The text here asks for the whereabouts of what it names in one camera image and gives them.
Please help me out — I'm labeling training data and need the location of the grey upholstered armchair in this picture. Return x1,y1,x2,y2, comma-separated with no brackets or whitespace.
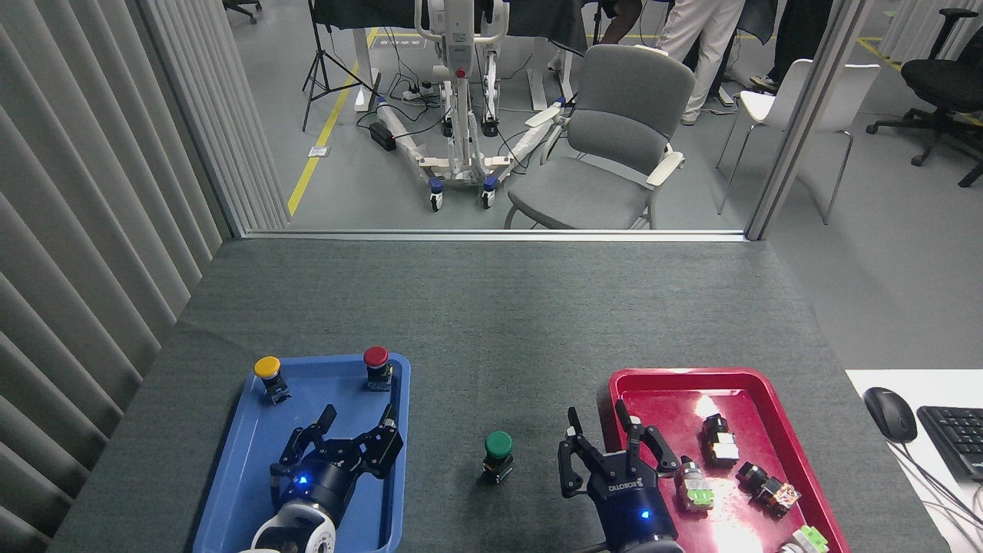
503,44,697,230

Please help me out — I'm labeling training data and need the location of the white wheeled stand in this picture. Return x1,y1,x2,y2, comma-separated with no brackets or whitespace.
376,0,569,212

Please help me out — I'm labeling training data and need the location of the yellow push button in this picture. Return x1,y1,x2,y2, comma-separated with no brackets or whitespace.
254,356,293,406

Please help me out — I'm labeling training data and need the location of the silver green selector switch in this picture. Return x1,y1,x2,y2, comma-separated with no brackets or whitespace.
676,456,716,513

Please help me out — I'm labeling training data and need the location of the white desk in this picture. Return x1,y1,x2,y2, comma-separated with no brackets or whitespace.
845,369,983,553

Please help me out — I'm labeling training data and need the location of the black keyboard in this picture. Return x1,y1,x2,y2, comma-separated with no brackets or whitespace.
917,406,983,483

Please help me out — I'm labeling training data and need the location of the person in pale trousers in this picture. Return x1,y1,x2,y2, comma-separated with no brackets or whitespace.
657,0,747,126

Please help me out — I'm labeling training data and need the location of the black amber switch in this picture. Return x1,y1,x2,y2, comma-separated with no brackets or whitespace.
736,461,802,518

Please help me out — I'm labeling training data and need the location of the red plastic tray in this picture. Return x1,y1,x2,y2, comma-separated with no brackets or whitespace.
597,367,852,553

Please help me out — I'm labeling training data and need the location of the black draped table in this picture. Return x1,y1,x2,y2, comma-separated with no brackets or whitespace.
311,0,589,56

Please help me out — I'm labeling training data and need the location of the red push button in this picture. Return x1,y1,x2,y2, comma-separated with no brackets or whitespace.
362,346,395,392

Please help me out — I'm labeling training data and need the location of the person in dark trousers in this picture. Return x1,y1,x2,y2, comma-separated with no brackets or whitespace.
749,0,834,93

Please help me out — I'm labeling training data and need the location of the black computer mouse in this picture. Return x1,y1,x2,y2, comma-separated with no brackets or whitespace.
863,386,918,444

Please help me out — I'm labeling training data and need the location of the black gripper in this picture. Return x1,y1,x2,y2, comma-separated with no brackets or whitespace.
558,400,681,551
270,404,405,510

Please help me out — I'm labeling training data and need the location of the blue plastic tray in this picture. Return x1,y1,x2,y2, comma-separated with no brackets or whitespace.
192,353,412,553

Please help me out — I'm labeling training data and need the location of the person leaning over table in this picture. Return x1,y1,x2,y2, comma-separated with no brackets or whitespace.
597,0,645,45

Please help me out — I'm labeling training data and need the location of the white plastic chair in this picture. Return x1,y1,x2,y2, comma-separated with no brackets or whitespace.
716,58,882,226

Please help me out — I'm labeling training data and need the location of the silver frame post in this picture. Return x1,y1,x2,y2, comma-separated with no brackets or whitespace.
137,0,293,237
743,0,873,241

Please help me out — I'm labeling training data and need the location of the silver table edge rail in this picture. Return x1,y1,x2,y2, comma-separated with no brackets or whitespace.
244,229,750,243

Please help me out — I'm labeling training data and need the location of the white green switch block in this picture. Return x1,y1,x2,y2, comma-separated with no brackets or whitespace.
779,525,830,553

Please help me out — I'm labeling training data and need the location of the black tripod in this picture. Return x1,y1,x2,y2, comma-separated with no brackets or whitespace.
302,0,379,133

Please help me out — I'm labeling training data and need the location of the black office chair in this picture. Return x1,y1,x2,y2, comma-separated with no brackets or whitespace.
866,8,983,189

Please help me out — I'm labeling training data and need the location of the green push button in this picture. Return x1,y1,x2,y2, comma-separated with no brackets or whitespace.
482,430,515,485

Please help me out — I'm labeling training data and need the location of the black and white switch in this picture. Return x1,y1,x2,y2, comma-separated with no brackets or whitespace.
700,414,740,469

